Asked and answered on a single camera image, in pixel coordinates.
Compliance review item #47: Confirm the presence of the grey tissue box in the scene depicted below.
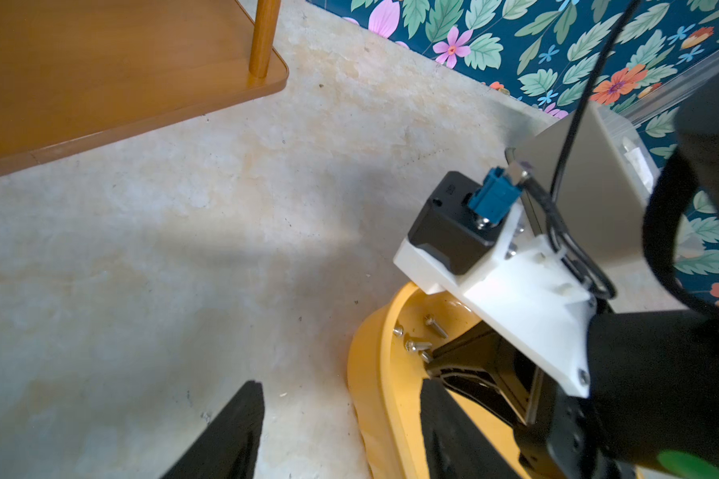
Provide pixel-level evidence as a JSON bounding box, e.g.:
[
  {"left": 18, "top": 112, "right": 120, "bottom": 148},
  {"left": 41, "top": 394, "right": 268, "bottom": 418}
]
[{"left": 504, "top": 101, "right": 660, "bottom": 267}]

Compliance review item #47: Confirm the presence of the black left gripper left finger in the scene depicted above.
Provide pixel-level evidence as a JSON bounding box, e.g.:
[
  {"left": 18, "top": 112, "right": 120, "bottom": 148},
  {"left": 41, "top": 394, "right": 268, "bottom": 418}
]
[{"left": 163, "top": 380, "right": 265, "bottom": 479}]

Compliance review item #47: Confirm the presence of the orange wooden shelf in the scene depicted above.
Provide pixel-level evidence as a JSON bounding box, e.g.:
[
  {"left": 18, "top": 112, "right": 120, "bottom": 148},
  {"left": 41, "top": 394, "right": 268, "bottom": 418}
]
[{"left": 0, "top": 1, "right": 289, "bottom": 177}]

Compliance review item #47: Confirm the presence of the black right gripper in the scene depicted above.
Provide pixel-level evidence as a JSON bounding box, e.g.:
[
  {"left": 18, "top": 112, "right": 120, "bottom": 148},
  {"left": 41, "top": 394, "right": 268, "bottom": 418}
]
[{"left": 425, "top": 303, "right": 719, "bottom": 478}]

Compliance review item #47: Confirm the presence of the right black camera cable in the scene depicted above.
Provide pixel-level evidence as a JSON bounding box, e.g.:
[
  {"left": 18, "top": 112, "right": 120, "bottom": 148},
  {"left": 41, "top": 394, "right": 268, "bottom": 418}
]
[{"left": 517, "top": 0, "right": 645, "bottom": 301}]

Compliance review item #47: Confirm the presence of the yellow plastic storage box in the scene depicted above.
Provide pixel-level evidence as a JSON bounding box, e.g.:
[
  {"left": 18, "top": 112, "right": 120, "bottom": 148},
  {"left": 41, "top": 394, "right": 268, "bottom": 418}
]
[{"left": 346, "top": 280, "right": 576, "bottom": 479}]

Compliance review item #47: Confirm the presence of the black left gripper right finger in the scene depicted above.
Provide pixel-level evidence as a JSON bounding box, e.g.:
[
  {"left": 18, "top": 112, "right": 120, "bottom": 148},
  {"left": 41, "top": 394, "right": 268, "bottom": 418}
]
[{"left": 421, "top": 379, "right": 519, "bottom": 479}]

